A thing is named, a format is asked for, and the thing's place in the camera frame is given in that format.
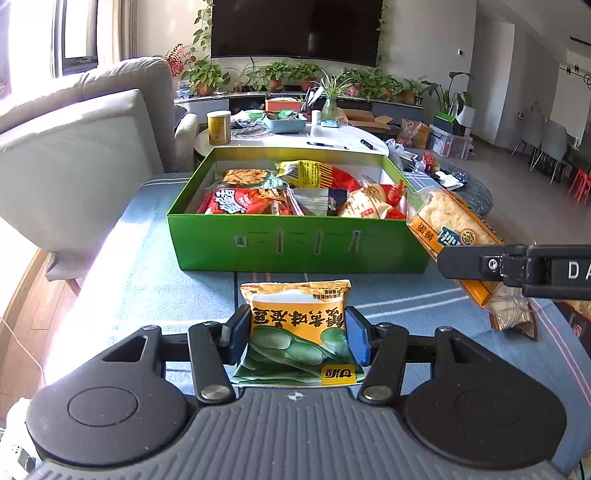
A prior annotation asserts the yellow can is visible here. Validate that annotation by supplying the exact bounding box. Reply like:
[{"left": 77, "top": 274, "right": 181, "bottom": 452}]
[{"left": 206, "top": 111, "right": 232, "bottom": 147}]

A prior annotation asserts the beige curtain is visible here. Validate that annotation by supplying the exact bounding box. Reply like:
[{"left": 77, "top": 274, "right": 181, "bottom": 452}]
[{"left": 95, "top": 0, "right": 139, "bottom": 65}]

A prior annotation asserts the red white lettered snack packet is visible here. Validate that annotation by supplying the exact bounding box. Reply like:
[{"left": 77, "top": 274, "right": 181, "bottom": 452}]
[{"left": 198, "top": 186, "right": 296, "bottom": 217}]

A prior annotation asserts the black television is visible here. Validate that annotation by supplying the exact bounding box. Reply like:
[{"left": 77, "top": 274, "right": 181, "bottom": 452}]
[{"left": 210, "top": 0, "right": 385, "bottom": 66}]

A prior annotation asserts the large leaf plant white pot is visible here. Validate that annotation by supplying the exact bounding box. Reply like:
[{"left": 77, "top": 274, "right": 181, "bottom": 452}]
[{"left": 419, "top": 71, "right": 477, "bottom": 127}]

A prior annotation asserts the glass vase with spider plant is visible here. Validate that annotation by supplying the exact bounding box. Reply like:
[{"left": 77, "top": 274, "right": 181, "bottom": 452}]
[{"left": 307, "top": 69, "right": 358, "bottom": 122}]

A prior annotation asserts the grey sofa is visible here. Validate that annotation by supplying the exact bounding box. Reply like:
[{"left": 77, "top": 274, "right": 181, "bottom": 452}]
[{"left": 0, "top": 58, "right": 199, "bottom": 289}]

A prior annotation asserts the yellow green bean snack packet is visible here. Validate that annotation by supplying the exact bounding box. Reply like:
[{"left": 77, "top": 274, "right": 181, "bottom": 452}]
[{"left": 231, "top": 279, "right": 366, "bottom": 387}]

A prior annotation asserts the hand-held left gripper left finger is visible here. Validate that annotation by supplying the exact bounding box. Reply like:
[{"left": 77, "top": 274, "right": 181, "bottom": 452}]
[{"left": 98, "top": 305, "right": 253, "bottom": 404}]

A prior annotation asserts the orange box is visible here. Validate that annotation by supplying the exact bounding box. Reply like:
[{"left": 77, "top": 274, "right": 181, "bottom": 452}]
[{"left": 264, "top": 95, "right": 305, "bottom": 113}]

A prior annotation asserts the open cardboard box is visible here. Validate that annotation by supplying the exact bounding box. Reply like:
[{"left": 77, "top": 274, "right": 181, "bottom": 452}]
[{"left": 339, "top": 108, "right": 394, "bottom": 131}]

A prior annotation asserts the dark round coffee table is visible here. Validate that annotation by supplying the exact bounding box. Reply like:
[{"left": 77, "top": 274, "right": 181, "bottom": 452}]
[{"left": 401, "top": 154, "right": 495, "bottom": 217}]

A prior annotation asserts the red cream snack packet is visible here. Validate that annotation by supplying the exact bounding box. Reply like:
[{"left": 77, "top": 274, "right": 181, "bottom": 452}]
[{"left": 338, "top": 179, "right": 409, "bottom": 220}]

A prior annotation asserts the clear storage bin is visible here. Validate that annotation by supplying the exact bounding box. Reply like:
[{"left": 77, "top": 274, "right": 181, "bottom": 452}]
[{"left": 428, "top": 126, "right": 474, "bottom": 161}]

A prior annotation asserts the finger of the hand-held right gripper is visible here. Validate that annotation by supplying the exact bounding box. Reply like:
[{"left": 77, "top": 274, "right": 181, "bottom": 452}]
[{"left": 436, "top": 244, "right": 507, "bottom": 281}]

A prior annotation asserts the green cardboard box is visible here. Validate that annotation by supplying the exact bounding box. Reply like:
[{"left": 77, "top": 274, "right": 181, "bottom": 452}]
[{"left": 166, "top": 147, "right": 431, "bottom": 274}]

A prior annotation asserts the dark wrapper pile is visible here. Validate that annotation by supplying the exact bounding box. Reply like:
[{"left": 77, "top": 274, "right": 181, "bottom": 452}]
[{"left": 231, "top": 117, "right": 266, "bottom": 137}]

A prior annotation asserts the brown paper bag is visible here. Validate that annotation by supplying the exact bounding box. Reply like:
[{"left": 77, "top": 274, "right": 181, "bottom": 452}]
[{"left": 398, "top": 119, "right": 432, "bottom": 149}]

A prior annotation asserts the grey television console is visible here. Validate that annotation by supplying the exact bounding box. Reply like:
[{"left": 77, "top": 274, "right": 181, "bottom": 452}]
[{"left": 173, "top": 88, "right": 426, "bottom": 126}]

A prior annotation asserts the dark framed window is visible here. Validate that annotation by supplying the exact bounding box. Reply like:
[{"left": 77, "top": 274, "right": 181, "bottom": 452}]
[{"left": 48, "top": 0, "right": 100, "bottom": 78}]

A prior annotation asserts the red berry decoration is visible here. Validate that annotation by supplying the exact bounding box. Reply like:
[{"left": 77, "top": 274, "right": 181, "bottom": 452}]
[{"left": 164, "top": 43, "right": 198, "bottom": 79}]

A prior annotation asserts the yellow red snack packet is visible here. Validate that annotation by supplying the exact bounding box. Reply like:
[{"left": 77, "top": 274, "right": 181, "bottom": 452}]
[{"left": 276, "top": 160, "right": 362, "bottom": 191}]

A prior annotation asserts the white plastic bag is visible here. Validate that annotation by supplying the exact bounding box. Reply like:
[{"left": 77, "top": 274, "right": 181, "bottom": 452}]
[{"left": 385, "top": 137, "right": 408, "bottom": 171}]

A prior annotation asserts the dark blue white snack packet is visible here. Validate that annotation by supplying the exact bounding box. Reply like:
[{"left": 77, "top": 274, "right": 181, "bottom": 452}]
[{"left": 293, "top": 187, "right": 348, "bottom": 217}]

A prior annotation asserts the red stool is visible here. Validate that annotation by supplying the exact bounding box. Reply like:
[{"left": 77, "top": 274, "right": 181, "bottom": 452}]
[{"left": 568, "top": 167, "right": 591, "bottom": 204}]

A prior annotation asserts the black box green top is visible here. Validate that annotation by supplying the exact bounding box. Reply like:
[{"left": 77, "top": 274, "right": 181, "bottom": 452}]
[{"left": 431, "top": 112, "right": 459, "bottom": 136}]

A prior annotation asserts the dark brown snack packet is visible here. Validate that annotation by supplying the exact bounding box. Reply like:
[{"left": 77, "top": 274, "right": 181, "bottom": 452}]
[{"left": 554, "top": 299, "right": 591, "bottom": 354}]

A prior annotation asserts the round white table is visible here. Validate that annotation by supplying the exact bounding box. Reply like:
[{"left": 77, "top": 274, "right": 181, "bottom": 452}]
[{"left": 193, "top": 119, "right": 391, "bottom": 162}]

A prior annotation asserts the teal basket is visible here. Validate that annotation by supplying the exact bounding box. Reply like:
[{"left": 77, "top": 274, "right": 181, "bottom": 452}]
[{"left": 262, "top": 112, "right": 308, "bottom": 134}]

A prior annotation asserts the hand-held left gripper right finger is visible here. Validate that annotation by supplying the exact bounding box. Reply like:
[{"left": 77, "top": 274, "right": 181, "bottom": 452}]
[{"left": 345, "top": 306, "right": 502, "bottom": 404}]

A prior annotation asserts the clear cracker bag orange label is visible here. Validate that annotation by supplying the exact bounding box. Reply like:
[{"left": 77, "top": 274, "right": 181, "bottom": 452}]
[{"left": 405, "top": 186, "right": 539, "bottom": 342}]

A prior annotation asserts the potted green plant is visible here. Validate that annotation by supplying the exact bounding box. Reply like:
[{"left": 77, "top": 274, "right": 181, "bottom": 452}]
[
  {"left": 256, "top": 62, "right": 291, "bottom": 90},
  {"left": 339, "top": 68, "right": 370, "bottom": 97},
  {"left": 291, "top": 64, "right": 324, "bottom": 92},
  {"left": 369, "top": 74, "right": 400, "bottom": 101},
  {"left": 185, "top": 60, "right": 230, "bottom": 97},
  {"left": 398, "top": 79, "right": 423, "bottom": 106}
]

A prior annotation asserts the grey dining chair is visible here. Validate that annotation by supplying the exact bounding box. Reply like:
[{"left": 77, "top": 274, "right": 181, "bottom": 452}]
[
  {"left": 538, "top": 119, "right": 580, "bottom": 185},
  {"left": 512, "top": 111, "right": 546, "bottom": 171}
]

